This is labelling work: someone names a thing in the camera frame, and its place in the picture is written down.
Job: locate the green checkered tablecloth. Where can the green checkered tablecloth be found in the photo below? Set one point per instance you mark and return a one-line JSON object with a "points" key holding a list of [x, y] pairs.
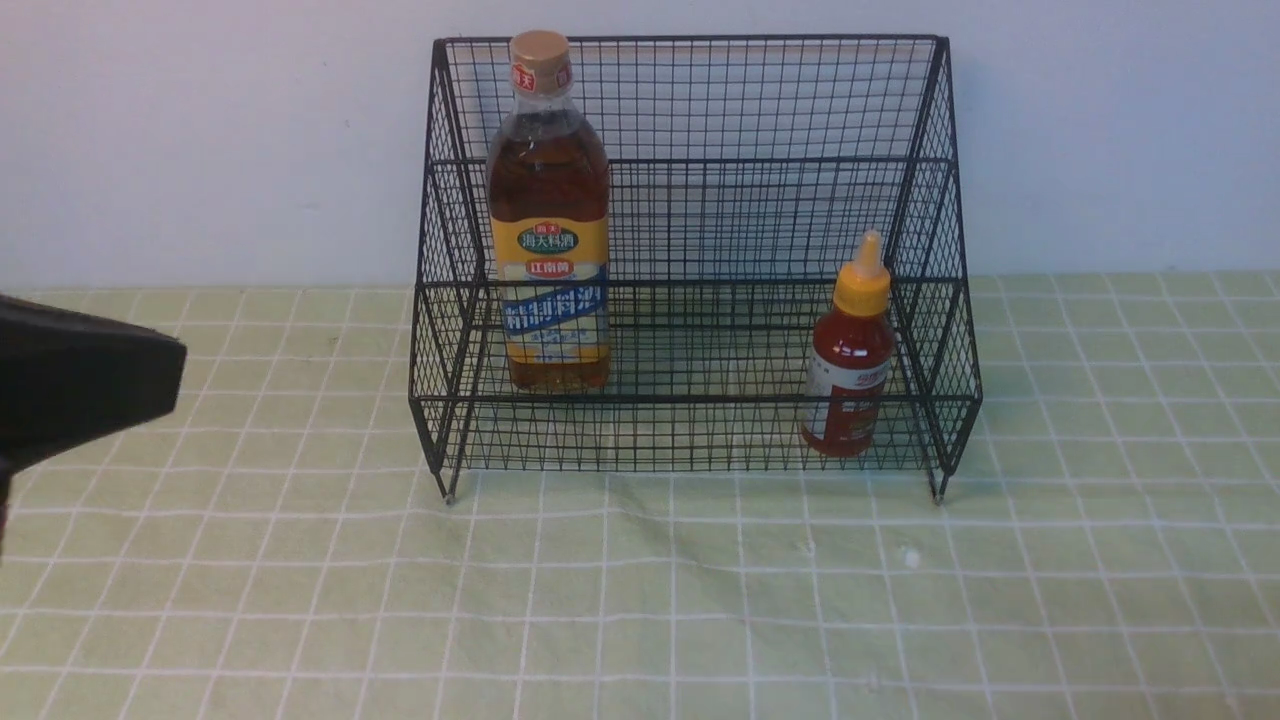
{"points": [[276, 548]]}

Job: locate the red sauce bottle yellow cap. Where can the red sauce bottle yellow cap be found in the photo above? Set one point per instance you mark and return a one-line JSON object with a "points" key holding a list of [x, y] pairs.
{"points": [[852, 356]]}

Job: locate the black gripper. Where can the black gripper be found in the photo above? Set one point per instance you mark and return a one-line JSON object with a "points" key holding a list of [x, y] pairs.
{"points": [[69, 378]]}

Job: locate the black wire mesh shelf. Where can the black wire mesh shelf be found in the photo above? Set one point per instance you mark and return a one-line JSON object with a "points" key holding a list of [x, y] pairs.
{"points": [[744, 171]]}

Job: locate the cooking wine bottle amber liquid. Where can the cooking wine bottle amber liquid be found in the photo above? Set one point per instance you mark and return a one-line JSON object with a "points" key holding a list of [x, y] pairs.
{"points": [[548, 185]]}

